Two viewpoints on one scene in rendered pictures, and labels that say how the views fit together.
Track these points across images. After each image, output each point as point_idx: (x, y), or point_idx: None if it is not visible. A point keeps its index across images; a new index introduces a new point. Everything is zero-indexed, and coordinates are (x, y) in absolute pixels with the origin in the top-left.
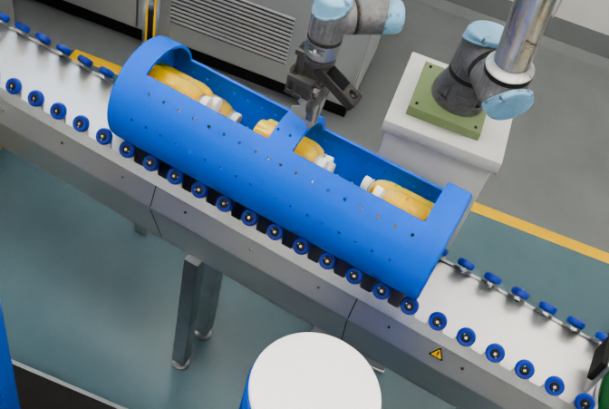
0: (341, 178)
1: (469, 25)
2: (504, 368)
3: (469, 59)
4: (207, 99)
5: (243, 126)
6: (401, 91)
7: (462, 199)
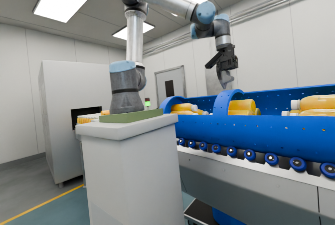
0: (211, 95)
1: (130, 61)
2: None
3: (138, 74)
4: (293, 100)
5: (258, 91)
6: (156, 117)
7: (169, 97)
